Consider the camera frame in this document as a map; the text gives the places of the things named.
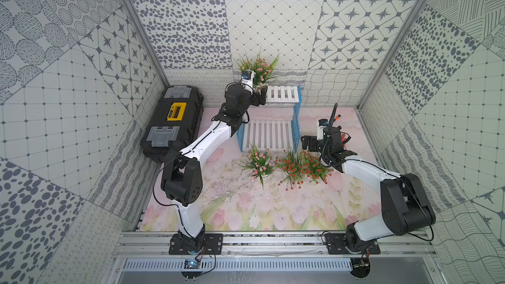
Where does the red flower pot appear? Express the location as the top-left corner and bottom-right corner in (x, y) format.
(301, 151), (332, 184)
(276, 150), (305, 191)

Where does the pink flower pot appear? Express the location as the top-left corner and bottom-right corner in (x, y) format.
(238, 146), (276, 187)
(236, 52), (280, 89)

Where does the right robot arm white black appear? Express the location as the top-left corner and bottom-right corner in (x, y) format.
(301, 119), (436, 254)

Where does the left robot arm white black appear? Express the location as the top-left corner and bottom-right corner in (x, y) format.
(157, 79), (259, 254)

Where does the blue white two-tier rack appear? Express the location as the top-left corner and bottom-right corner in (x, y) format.
(237, 85), (302, 152)

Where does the black yellow toolbox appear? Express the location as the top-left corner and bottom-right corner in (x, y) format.
(140, 85), (204, 163)

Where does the floral pink table mat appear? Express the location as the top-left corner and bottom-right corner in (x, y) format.
(138, 107), (381, 232)

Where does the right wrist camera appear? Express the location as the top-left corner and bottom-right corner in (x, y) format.
(316, 119), (328, 140)

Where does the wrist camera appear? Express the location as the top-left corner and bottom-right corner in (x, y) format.
(316, 119), (328, 140)
(240, 70), (255, 92)

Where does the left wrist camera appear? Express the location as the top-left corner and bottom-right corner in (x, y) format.
(240, 70), (255, 92)

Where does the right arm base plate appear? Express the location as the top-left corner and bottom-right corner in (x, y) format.
(322, 232), (381, 255)

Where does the aluminium rail frame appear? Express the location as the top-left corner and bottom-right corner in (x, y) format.
(103, 231), (448, 283)

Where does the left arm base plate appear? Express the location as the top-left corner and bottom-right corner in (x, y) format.
(168, 231), (224, 255)

